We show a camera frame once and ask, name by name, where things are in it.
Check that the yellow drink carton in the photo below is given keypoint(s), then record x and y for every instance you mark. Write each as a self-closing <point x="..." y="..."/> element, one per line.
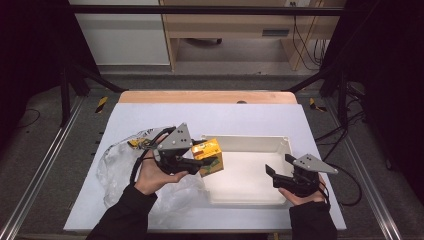
<point x="210" y="156"/>

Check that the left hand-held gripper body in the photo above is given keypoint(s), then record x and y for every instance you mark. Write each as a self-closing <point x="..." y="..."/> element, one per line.
<point x="176" y="140"/>

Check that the black frame strut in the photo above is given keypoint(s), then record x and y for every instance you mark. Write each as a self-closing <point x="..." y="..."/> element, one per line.
<point x="342" y="96"/>
<point x="65" y="96"/>

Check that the black horizontal frame bar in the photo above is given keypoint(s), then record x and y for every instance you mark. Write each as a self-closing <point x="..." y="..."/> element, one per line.
<point x="200" y="10"/>

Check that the wooden table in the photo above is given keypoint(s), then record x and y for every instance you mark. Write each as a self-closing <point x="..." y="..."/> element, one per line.
<point x="200" y="96"/>

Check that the person's right hand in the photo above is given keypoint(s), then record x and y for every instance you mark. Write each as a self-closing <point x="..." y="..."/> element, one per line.
<point x="300" y="199"/>

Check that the yellow black tape strip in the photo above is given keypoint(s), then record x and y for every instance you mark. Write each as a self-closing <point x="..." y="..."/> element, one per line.
<point x="313" y="105"/>
<point x="101" y="104"/>

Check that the aluminium rail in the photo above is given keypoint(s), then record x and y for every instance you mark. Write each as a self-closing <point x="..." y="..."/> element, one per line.
<point x="373" y="196"/>
<point x="43" y="166"/>

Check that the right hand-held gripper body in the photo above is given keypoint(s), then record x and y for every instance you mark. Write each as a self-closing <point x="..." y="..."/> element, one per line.
<point x="308" y="173"/>

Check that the person's left hand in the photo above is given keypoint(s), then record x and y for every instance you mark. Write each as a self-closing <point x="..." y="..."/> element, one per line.
<point x="153" y="176"/>

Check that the white table mat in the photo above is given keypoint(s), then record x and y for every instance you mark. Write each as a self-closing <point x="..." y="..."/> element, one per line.
<point x="206" y="116"/>

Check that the black curtain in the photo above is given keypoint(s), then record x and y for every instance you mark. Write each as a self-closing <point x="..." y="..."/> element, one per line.
<point x="30" y="50"/>
<point x="390" y="66"/>

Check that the white cabinet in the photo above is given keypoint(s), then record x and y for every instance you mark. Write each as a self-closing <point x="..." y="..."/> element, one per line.
<point x="123" y="40"/>

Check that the white plastic bin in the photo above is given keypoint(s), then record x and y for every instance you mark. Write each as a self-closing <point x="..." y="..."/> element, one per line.
<point x="246" y="180"/>

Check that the light wooden desk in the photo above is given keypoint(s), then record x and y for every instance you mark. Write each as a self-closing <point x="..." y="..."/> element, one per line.
<point x="226" y="23"/>

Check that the clear printed plastic bag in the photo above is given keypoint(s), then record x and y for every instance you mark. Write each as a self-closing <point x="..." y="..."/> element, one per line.
<point x="116" y="166"/>

